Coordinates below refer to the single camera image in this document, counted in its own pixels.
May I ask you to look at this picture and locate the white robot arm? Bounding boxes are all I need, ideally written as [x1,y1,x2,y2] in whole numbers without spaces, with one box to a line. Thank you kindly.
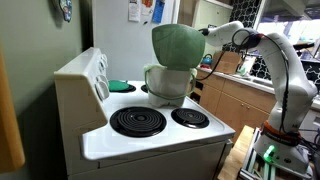
[200,21,317,138]

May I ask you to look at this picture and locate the wooden kitchen base cabinets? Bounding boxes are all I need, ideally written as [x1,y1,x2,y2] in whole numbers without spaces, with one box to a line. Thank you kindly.
[191,70,276,141]

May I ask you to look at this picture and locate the small front coil burner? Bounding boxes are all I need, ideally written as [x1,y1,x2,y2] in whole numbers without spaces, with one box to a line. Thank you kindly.
[171,108,209,129]

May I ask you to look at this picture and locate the green silicone pot holder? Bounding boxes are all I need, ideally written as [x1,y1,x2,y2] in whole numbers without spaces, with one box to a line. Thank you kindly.
[109,80,129,92]

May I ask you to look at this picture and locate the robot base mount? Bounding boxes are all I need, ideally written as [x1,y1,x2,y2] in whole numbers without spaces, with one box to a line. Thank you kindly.
[237,128,315,180]

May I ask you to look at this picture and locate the large front coil burner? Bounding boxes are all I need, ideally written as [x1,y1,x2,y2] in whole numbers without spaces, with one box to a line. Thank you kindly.
[110,107,167,138]

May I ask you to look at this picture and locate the cardboard box on counter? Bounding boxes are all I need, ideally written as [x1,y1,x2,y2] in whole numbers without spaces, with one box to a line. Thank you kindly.
[212,51,241,74]

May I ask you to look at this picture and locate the white refrigerator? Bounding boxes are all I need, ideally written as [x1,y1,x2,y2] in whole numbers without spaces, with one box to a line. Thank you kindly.
[92,0,180,80]

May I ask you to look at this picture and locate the white electric stove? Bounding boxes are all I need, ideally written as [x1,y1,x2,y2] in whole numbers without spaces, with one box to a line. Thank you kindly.
[54,48,235,180]

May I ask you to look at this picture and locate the white paper on fridge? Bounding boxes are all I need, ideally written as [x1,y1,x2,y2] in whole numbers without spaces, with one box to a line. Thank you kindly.
[128,0,140,22]

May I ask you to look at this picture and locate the blue paper on fridge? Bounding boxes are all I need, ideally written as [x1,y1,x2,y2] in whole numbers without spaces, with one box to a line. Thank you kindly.
[152,0,165,24]

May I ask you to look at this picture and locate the wooden board left edge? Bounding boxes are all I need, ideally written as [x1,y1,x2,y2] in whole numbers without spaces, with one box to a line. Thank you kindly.
[0,53,25,173]

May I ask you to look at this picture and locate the blue kettle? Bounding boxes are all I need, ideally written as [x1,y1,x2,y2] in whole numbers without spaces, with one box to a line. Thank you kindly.
[201,54,212,65]

